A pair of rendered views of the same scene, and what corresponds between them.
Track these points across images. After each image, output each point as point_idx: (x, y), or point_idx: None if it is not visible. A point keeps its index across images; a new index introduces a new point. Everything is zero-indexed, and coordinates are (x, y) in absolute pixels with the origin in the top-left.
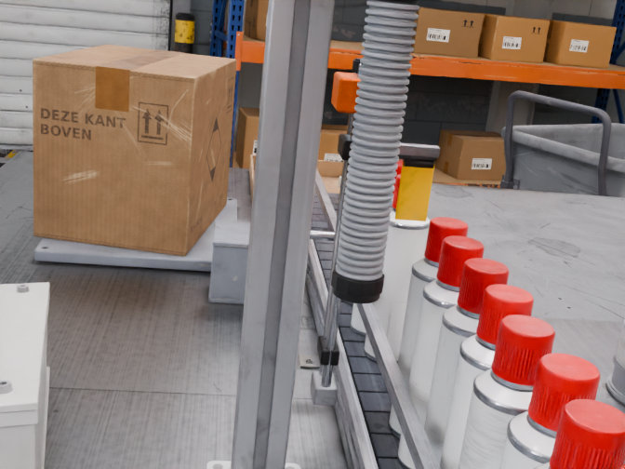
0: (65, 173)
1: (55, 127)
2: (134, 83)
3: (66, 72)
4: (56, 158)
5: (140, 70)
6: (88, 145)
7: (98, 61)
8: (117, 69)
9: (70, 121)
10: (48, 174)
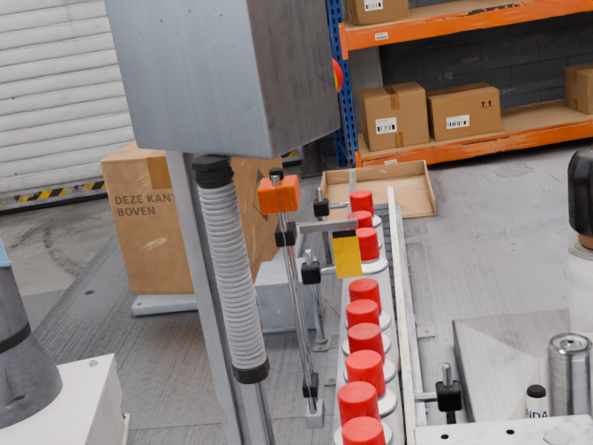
0: (143, 243)
1: (127, 208)
2: None
3: (125, 166)
4: (134, 232)
5: None
6: (154, 219)
7: (150, 150)
8: (161, 156)
9: (137, 202)
10: (131, 245)
